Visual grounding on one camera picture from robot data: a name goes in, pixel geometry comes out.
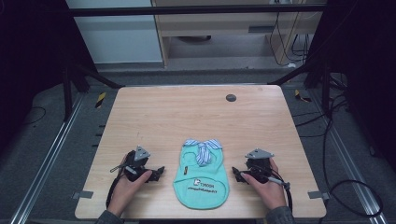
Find white cabinet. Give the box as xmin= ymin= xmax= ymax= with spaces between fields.
xmin=64 ymin=0 xmax=164 ymax=65

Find person's left hand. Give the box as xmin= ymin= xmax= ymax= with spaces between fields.
xmin=106 ymin=153 xmax=153 ymax=218

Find black frame crossbar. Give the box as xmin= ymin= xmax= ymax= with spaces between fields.
xmin=67 ymin=4 xmax=329 ymax=18

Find thin black floor cable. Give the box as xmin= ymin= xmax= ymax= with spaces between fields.
xmin=21 ymin=105 xmax=48 ymax=127

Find person's right hand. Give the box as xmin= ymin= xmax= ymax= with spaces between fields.
xmin=240 ymin=158 xmax=288 ymax=212

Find light wooden desk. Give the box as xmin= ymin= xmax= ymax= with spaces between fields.
xmin=150 ymin=0 xmax=329 ymax=68

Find mint green pet shirt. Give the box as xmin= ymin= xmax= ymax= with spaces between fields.
xmin=172 ymin=138 xmax=231 ymax=211

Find black frame leg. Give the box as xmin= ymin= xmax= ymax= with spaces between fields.
xmin=61 ymin=63 xmax=125 ymax=123
xmin=268 ymin=60 xmax=332 ymax=118

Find black yellow hazard tape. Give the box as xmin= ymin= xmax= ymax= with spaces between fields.
xmin=94 ymin=91 xmax=107 ymax=109
xmin=293 ymin=89 xmax=313 ymax=104

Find aluminium floor rail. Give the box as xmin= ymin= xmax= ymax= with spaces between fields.
xmin=307 ymin=90 xmax=390 ymax=224
xmin=8 ymin=92 xmax=86 ymax=224

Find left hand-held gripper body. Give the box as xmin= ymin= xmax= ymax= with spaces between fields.
xmin=109 ymin=145 xmax=153 ymax=183

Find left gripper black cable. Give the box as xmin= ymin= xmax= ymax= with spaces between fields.
xmin=105 ymin=169 xmax=126 ymax=210

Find hanging black cables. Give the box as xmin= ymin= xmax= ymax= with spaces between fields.
xmin=268 ymin=11 xmax=313 ymax=67

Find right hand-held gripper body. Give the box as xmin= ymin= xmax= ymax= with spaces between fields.
xmin=244 ymin=147 xmax=291 ymax=191

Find black floor cable loop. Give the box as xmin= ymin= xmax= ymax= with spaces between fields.
xmin=321 ymin=92 xmax=385 ymax=218

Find grey table bracket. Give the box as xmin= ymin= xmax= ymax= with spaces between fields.
xmin=72 ymin=189 xmax=94 ymax=201
xmin=307 ymin=190 xmax=331 ymax=201

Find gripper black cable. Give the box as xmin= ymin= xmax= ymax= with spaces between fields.
xmin=250 ymin=163 xmax=294 ymax=213
xmin=105 ymin=169 xmax=126 ymax=210

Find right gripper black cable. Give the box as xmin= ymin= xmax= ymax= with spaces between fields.
xmin=250 ymin=163 xmax=294 ymax=213

